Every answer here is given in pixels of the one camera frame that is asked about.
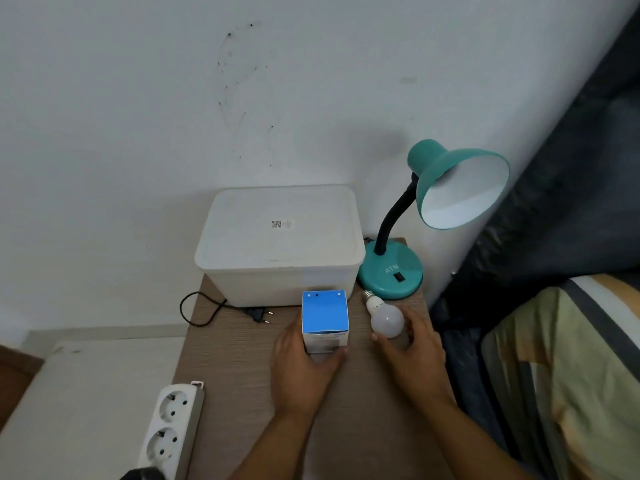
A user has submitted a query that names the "striped bedding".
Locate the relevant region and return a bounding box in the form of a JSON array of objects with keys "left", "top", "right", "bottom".
[{"left": 479, "top": 273, "right": 640, "bottom": 480}]

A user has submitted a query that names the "person's left hand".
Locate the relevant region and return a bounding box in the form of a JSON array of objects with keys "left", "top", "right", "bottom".
[{"left": 270, "top": 322, "right": 349, "bottom": 418}]

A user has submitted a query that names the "white plastic storage box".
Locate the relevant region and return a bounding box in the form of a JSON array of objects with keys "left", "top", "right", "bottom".
[{"left": 199, "top": 267, "right": 363, "bottom": 308}]

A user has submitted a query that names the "person's right forearm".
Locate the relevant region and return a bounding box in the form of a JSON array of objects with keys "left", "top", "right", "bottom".
[{"left": 413, "top": 398, "right": 539, "bottom": 480}]

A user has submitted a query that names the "white power strip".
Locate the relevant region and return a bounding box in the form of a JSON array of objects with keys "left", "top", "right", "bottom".
[{"left": 135, "top": 380, "right": 206, "bottom": 480}]

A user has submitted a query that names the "white storage box lid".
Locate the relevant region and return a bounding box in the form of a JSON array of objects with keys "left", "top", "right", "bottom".
[{"left": 193, "top": 184, "right": 367, "bottom": 273}]

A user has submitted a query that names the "teal desk lamp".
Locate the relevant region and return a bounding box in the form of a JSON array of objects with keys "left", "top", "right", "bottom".
[{"left": 355, "top": 138, "right": 511, "bottom": 301}]

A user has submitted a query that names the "white light bulb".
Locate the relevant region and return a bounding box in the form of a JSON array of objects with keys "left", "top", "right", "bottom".
[{"left": 362, "top": 289, "right": 406, "bottom": 341}]

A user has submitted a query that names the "blue and white bulb box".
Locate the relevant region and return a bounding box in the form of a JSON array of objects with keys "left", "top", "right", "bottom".
[{"left": 301, "top": 289, "right": 350, "bottom": 357}]

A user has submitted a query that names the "person's right hand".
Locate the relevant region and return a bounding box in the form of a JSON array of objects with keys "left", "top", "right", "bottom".
[{"left": 371, "top": 305, "right": 457, "bottom": 409}]

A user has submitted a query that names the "grey upholstered headboard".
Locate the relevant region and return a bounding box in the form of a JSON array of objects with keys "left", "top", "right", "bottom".
[{"left": 429, "top": 2, "right": 640, "bottom": 480}]

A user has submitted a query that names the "brown wooden door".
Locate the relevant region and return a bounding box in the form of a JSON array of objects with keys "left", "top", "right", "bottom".
[{"left": 0, "top": 344, "right": 45, "bottom": 431}]

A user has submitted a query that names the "black lamp power cord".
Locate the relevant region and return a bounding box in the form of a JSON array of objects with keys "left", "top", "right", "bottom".
[{"left": 179, "top": 290, "right": 275, "bottom": 328}]

